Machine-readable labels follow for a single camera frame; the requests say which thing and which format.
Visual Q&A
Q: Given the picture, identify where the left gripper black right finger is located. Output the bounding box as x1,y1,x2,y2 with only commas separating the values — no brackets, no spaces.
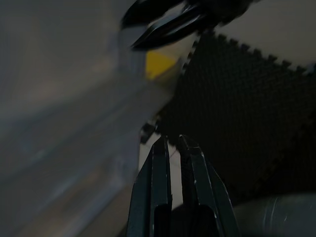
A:
178,134,241,237

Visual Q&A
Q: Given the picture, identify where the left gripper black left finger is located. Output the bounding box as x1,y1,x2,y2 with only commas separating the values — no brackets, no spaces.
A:
125,135,173,237

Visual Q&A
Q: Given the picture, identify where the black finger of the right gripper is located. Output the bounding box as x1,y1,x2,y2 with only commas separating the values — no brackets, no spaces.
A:
121,0,189,26
130,11,208,49

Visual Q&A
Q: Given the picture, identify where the large brown cardboard box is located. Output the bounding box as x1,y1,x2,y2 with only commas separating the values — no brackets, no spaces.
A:
145,50,176,81

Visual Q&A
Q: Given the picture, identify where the black foam floor mat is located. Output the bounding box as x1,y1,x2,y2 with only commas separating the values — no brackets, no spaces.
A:
138,29,316,213

